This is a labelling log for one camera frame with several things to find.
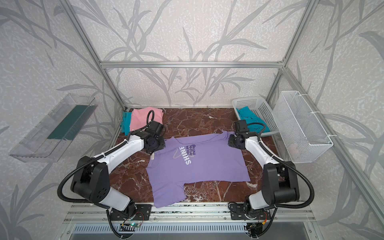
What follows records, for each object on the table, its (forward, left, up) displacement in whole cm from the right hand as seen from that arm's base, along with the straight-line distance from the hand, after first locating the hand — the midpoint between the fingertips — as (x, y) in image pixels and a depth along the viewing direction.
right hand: (232, 137), depth 91 cm
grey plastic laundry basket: (+32, -24, -10) cm, 41 cm away
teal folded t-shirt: (+15, +73, -4) cm, 74 cm away
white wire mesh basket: (-15, -24, +25) cm, 38 cm away
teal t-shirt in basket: (+27, -17, -10) cm, 33 cm away
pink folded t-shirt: (+20, +65, -4) cm, 68 cm away
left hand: (-3, +41, +1) cm, 42 cm away
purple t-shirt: (-11, +29, -9) cm, 33 cm away
